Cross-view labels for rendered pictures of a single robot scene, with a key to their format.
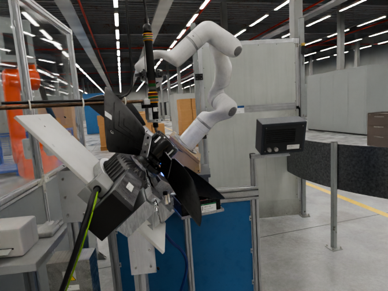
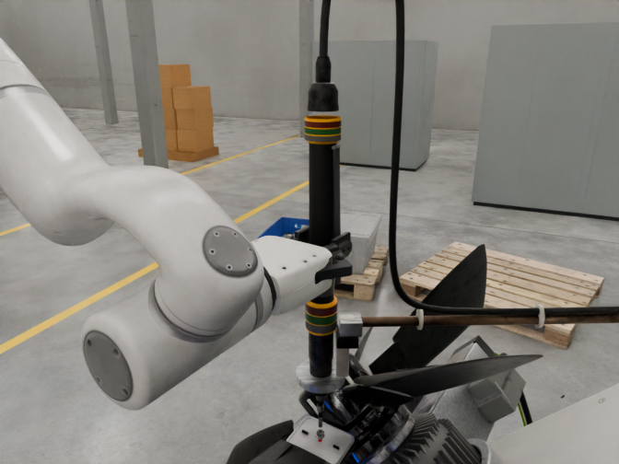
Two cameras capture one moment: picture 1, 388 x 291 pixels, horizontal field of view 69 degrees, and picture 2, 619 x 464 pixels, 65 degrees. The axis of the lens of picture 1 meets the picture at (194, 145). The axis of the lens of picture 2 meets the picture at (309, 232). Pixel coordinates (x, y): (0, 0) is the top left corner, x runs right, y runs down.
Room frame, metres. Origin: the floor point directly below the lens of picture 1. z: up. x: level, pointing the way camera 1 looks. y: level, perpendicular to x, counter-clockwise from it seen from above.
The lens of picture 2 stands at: (1.70, 0.51, 1.73)
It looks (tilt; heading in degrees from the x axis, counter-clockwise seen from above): 20 degrees down; 218
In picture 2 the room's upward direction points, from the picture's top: straight up
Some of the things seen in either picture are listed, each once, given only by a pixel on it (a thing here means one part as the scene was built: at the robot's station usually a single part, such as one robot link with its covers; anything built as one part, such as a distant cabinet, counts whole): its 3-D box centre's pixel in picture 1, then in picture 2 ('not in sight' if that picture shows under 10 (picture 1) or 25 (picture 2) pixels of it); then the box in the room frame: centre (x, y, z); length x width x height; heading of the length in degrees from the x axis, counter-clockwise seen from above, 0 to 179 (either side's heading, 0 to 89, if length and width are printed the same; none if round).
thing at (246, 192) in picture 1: (182, 198); not in sight; (1.59, 0.09, 0.82); 0.90 x 0.04 x 0.08; 94
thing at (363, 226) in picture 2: not in sight; (350, 241); (-1.44, -1.51, 0.31); 0.60 x 0.42 x 0.33; 21
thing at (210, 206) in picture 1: (196, 202); not in sight; (1.43, 0.01, 0.85); 0.22 x 0.17 x 0.07; 109
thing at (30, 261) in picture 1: (26, 245); not in sight; (1.07, 0.70, 0.85); 0.36 x 0.24 x 0.03; 4
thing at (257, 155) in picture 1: (269, 154); not in sight; (1.63, -0.44, 1.04); 0.24 x 0.03 x 0.03; 94
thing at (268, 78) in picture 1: (252, 125); not in sight; (3.09, -0.65, 1.10); 1.21 x 0.06 x 2.20; 94
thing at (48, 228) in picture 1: (48, 228); not in sight; (1.16, 0.65, 0.87); 0.15 x 0.09 x 0.02; 6
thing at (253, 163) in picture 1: (253, 169); not in sight; (1.62, -0.34, 0.96); 0.03 x 0.03 x 0.20; 4
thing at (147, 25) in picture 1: (150, 73); (321, 245); (1.22, 0.16, 1.50); 0.04 x 0.04 x 0.46
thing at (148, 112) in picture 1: (152, 110); (328, 348); (1.22, 0.17, 1.35); 0.09 x 0.07 x 0.10; 129
